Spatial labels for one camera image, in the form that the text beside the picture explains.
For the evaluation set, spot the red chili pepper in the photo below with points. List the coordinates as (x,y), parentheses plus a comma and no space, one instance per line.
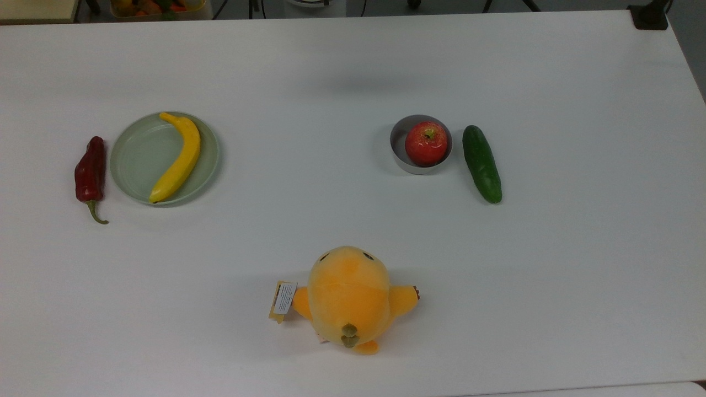
(91,171)

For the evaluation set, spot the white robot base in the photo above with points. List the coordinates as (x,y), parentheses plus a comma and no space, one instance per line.
(314,6)

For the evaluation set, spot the green plastic plate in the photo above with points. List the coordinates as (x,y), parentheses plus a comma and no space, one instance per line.
(138,165)

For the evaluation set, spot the round metal bowl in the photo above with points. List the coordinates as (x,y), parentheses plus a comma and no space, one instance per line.
(398,140)

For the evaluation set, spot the red apple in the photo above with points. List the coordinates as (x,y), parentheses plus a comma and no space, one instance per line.
(426,144)

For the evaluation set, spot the orange plush toy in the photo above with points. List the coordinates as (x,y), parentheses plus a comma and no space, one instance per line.
(347,298)

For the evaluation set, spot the white paper plush tag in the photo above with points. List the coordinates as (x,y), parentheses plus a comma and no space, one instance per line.
(284,300)

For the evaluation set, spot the green cucumber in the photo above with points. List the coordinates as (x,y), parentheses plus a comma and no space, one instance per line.
(482,165)

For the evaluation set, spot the yellow banana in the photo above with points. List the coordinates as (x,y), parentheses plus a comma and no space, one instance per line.
(185,157)

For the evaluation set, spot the bin of toy fruit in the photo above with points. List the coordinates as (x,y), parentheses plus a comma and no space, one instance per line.
(160,8)

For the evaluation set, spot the black pole with base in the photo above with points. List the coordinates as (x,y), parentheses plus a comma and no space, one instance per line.
(650,16)

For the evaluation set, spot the tan cardboard box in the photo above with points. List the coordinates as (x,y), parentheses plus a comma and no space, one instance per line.
(36,10)

